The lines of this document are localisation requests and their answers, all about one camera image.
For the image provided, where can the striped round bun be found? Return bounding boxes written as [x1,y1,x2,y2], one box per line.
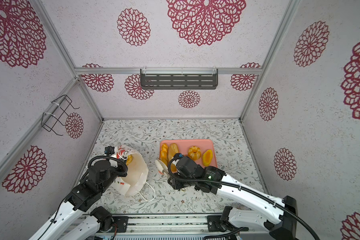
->
[188,146,202,161]

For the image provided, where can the oval yellow bread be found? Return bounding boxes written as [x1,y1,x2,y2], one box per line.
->
[202,150,214,167]

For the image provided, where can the long pale baguette bread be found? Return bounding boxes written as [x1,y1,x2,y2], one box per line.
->
[168,143,180,173]

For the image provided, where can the long twisted yellow bread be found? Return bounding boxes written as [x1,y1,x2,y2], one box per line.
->
[160,144,168,166]

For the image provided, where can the steel tongs with white tips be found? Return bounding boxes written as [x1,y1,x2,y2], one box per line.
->
[155,160,170,178]

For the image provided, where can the white floral paper bag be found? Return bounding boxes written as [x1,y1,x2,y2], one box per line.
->
[111,145,156,202]

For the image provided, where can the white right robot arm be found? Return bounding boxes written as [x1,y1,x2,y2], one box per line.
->
[168,153,298,240]

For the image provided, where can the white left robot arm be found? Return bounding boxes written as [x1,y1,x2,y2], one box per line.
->
[30,156,128,240]

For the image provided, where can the pink plastic tray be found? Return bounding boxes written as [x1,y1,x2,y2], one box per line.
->
[159,139,218,168]

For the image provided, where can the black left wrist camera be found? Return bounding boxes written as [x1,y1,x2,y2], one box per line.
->
[89,160,111,183]

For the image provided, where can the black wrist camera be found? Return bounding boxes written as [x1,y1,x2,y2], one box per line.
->
[169,153,184,168]
[89,160,111,183]

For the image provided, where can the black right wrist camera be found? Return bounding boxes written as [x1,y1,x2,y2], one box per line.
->
[169,153,184,168]

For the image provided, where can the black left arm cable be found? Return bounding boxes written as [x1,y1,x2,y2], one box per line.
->
[35,146,129,240]

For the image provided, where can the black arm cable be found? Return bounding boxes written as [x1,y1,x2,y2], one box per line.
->
[167,152,321,240]
[35,146,129,240]

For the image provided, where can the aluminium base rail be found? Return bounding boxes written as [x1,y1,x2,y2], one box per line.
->
[47,212,293,240]

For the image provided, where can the black wire wall rack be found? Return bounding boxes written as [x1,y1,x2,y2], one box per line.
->
[41,95,79,137]

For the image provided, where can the dark grey wall shelf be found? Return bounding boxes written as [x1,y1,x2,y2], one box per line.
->
[140,69,219,90]

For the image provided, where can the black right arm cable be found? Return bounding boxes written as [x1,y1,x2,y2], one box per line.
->
[167,152,321,240]

